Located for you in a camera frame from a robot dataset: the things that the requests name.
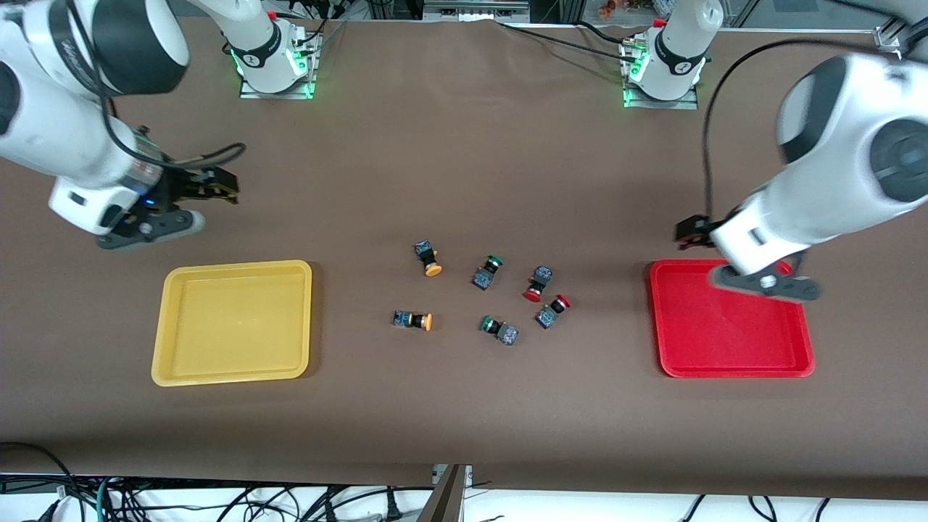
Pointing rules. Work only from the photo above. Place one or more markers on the brown table cover sheet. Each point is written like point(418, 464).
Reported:
point(464, 181)

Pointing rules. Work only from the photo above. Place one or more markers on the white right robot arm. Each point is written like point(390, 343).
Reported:
point(58, 138)

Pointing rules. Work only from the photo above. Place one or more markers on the metal frame post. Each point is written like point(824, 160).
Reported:
point(444, 500)

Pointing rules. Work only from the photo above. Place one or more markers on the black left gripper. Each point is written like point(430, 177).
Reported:
point(694, 229)

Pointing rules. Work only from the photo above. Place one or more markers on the aluminium frame profile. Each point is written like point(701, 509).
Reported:
point(888, 36)

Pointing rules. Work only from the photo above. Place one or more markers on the yellow mushroom push button switch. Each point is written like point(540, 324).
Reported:
point(428, 259)
point(412, 320)

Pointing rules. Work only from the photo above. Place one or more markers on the grey metal rail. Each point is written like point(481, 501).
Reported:
point(471, 9)

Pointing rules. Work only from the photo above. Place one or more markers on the black power plug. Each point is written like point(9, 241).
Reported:
point(394, 507)

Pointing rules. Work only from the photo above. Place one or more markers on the yellow plastic tray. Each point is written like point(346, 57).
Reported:
point(232, 326)

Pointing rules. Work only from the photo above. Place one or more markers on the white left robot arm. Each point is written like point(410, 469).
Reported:
point(834, 167)

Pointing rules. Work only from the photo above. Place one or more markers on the small orange objects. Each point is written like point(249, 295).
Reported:
point(612, 7)

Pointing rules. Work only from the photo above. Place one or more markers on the green mushroom push button switch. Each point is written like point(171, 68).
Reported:
point(500, 331)
point(487, 272)

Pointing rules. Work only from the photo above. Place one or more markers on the red plastic tray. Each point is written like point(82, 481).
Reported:
point(725, 341)

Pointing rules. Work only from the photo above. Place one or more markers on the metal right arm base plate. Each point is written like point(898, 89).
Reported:
point(275, 94)

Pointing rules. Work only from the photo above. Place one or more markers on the red mushroom button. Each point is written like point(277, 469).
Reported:
point(539, 281)
point(552, 312)

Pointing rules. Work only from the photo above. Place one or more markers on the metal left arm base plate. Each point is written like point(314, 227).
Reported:
point(660, 105)

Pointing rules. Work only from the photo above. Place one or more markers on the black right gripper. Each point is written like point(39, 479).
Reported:
point(190, 185)

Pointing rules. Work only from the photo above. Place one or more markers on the white table edge bracket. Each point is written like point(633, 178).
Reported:
point(437, 475)

